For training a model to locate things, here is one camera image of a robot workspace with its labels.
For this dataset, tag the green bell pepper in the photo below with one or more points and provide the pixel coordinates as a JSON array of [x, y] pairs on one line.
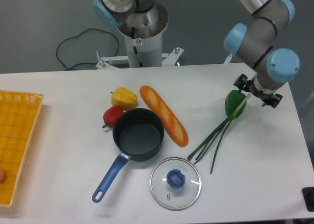
[[233, 100]]

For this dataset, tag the green onion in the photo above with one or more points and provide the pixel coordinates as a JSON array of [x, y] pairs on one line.
[[220, 130]]

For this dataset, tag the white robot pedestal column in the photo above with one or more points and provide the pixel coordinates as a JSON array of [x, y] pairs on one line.
[[143, 36]]

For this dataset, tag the dark saucepan with blue handle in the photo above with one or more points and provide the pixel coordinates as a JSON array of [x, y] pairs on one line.
[[138, 134]]

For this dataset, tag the yellow woven basket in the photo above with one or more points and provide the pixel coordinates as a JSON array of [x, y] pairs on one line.
[[18, 115]]

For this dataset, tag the glass lid with blue knob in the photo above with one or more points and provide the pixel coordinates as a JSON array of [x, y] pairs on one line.
[[175, 183]]

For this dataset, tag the red bell pepper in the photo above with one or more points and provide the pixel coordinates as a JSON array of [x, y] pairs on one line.
[[111, 116]]

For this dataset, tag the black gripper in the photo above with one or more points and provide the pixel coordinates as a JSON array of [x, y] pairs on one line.
[[253, 86]]

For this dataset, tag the black object at table edge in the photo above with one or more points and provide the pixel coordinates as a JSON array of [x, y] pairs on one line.
[[308, 195]]

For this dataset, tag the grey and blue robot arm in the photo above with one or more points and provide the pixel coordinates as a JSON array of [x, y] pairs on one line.
[[251, 44]]

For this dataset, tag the white metal base frame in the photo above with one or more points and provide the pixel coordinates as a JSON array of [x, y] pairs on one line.
[[115, 61]]

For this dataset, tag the orange baguette bread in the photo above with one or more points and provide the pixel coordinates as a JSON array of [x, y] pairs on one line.
[[173, 126]]

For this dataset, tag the yellow bell pepper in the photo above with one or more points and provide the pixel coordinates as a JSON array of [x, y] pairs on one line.
[[124, 98]]

